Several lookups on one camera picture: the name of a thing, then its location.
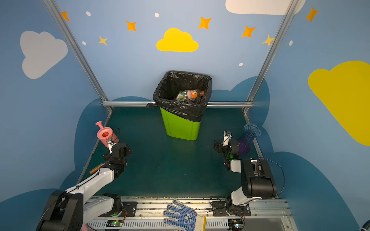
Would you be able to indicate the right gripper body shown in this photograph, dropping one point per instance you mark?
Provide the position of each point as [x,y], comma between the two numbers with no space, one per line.
[221,145]

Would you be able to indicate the orange label bottle orange cap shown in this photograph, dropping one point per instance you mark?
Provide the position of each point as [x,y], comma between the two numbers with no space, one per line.
[194,94]

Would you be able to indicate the clear bottle white label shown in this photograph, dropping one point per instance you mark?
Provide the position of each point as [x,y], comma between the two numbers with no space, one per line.
[182,96]

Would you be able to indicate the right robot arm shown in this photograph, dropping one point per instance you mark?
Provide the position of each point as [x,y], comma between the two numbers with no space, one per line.
[257,181]

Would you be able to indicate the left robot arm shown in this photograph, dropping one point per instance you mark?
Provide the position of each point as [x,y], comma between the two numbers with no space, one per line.
[70,210]

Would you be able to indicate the green bin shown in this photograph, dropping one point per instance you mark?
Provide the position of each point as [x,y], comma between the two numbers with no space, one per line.
[180,128]

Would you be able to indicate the black bin liner bag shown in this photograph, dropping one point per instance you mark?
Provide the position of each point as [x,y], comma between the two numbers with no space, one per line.
[175,81]

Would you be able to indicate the blue garden fork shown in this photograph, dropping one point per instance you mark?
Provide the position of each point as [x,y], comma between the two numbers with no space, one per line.
[96,169]

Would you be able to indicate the pink watering can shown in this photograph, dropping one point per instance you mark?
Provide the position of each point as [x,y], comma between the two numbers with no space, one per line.
[104,133]

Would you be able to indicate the purple ribbed vase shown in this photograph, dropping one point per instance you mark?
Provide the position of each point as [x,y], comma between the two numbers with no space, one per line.
[251,131]

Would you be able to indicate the blue dotted work glove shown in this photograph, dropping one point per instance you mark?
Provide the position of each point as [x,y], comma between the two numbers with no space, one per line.
[183,217]

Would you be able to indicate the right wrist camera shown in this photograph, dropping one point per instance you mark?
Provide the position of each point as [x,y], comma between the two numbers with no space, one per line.
[227,138]

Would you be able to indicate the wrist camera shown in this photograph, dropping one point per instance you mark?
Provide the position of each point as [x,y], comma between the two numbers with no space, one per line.
[227,138]
[111,142]

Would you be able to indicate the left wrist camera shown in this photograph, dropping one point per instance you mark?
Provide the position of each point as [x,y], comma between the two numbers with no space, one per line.
[111,142]

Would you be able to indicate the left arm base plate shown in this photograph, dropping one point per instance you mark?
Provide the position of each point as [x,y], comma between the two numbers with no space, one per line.
[128,209]

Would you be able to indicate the aluminium back rail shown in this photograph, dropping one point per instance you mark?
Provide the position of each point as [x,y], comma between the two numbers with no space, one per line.
[127,103]

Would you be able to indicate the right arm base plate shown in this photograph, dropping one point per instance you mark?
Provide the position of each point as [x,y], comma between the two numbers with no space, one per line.
[221,209]

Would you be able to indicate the left aluminium post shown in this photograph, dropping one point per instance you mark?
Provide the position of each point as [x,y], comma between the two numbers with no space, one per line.
[66,31]

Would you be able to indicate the aluminium post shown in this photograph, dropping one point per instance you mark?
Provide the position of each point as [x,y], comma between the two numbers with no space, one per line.
[66,31]
[281,31]

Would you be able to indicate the right aluminium post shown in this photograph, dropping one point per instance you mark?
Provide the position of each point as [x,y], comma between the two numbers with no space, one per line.
[281,31]

